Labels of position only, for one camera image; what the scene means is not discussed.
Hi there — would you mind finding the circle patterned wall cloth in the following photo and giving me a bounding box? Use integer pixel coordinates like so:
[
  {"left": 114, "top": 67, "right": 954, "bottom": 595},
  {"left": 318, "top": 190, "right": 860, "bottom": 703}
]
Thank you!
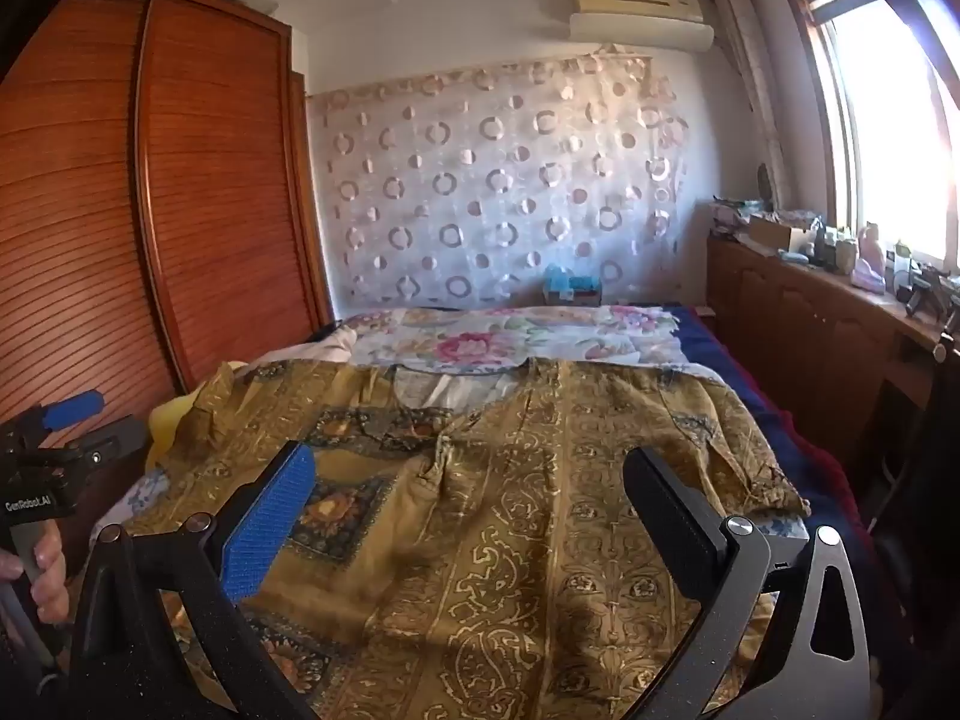
[{"left": 306, "top": 43, "right": 692, "bottom": 316}]

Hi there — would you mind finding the window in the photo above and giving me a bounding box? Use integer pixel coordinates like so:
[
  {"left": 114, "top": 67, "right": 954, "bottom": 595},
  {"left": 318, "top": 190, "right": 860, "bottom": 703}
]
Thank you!
[{"left": 772, "top": 0, "right": 960, "bottom": 278}]

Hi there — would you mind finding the person's left hand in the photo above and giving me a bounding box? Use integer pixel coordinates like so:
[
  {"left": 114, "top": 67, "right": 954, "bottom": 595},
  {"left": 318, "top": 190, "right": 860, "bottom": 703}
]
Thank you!
[{"left": 0, "top": 516, "right": 74, "bottom": 627}]

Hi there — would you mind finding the golden patterned shirt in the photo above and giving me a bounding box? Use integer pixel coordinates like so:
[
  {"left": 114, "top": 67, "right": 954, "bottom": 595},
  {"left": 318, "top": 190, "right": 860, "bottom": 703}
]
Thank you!
[{"left": 120, "top": 356, "right": 815, "bottom": 720}]

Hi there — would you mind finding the white pink floral bedsheet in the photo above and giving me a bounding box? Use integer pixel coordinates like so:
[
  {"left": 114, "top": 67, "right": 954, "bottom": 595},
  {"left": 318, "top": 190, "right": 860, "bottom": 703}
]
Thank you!
[{"left": 349, "top": 304, "right": 710, "bottom": 380}]

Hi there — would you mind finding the pale window curtain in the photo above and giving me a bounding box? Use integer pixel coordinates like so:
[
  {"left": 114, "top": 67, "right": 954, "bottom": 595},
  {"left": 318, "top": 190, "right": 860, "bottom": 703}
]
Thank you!
[{"left": 709, "top": 0, "right": 797, "bottom": 212}]

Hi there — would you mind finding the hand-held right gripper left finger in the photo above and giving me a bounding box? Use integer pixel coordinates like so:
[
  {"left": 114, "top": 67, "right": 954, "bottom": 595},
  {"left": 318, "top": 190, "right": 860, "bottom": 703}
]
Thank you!
[{"left": 69, "top": 441, "right": 317, "bottom": 720}]

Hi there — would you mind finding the wooden side cabinet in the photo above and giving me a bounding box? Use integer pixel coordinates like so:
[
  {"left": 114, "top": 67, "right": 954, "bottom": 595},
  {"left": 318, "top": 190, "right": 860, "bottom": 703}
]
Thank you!
[{"left": 705, "top": 229, "right": 960, "bottom": 485}]

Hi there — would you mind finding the white air conditioner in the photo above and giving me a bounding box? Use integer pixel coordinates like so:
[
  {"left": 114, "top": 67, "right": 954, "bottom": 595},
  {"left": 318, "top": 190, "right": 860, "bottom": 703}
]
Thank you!
[{"left": 568, "top": 0, "right": 717, "bottom": 53}]

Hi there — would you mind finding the pink figurine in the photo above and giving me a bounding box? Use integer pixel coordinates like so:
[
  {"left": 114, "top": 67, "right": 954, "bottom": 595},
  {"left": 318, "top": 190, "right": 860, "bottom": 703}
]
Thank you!
[{"left": 850, "top": 221, "right": 891, "bottom": 293}]

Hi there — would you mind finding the group of small bottles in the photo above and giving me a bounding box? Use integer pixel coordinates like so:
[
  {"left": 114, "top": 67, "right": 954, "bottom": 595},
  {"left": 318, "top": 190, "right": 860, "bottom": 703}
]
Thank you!
[{"left": 806, "top": 216, "right": 860, "bottom": 275}]

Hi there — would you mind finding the white blue floral blanket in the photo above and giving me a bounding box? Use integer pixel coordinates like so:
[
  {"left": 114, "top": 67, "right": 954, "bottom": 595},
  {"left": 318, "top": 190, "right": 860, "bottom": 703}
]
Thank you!
[{"left": 88, "top": 469, "right": 172, "bottom": 550}]

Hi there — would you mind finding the cardboard box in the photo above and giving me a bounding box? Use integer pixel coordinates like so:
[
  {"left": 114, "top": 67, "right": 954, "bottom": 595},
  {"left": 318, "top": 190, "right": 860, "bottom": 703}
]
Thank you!
[{"left": 746, "top": 214, "right": 817, "bottom": 253}]

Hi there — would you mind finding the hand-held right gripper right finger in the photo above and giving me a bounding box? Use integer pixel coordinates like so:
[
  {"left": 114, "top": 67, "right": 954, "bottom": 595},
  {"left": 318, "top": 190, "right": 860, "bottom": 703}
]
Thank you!
[{"left": 622, "top": 448, "right": 872, "bottom": 720}]

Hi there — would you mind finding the dark blue blanket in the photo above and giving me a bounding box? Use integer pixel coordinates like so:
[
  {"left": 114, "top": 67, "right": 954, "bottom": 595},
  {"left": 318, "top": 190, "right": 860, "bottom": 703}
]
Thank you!
[{"left": 660, "top": 304, "right": 905, "bottom": 616}]

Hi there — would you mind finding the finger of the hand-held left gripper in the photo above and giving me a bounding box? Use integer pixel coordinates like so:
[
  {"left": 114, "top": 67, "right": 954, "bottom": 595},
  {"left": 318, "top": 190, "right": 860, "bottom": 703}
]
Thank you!
[
  {"left": 0, "top": 391, "right": 105, "bottom": 452},
  {"left": 73, "top": 418, "right": 148, "bottom": 470}
]

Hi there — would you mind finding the yellow cloth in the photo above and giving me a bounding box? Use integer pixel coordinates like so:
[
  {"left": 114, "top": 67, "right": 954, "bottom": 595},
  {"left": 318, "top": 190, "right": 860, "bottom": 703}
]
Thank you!
[{"left": 145, "top": 360, "right": 250, "bottom": 475}]

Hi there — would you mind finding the pale pink cloth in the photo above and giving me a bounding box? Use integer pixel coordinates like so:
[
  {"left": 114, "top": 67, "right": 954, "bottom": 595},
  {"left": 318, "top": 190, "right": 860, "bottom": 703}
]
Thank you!
[{"left": 246, "top": 319, "right": 359, "bottom": 372}]

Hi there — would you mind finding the black chair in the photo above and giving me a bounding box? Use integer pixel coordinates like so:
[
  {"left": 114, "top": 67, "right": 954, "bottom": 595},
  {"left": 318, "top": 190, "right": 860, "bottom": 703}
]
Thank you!
[{"left": 866, "top": 330, "right": 960, "bottom": 720}]

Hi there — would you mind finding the wooden slatted wardrobe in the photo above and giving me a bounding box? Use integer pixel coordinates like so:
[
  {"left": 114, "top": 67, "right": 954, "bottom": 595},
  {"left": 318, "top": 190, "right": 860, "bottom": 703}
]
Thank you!
[{"left": 0, "top": 0, "right": 336, "bottom": 578}]

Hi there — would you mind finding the black tripod stand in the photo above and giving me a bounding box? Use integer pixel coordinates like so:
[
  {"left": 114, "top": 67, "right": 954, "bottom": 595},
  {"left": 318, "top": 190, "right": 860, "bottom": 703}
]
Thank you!
[{"left": 902, "top": 264, "right": 955, "bottom": 317}]

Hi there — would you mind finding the blue box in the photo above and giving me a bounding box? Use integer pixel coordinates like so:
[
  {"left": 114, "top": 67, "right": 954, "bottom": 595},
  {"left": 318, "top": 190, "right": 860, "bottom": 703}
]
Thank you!
[{"left": 541, "top": 264, "right": 605, "bottom": 308}]

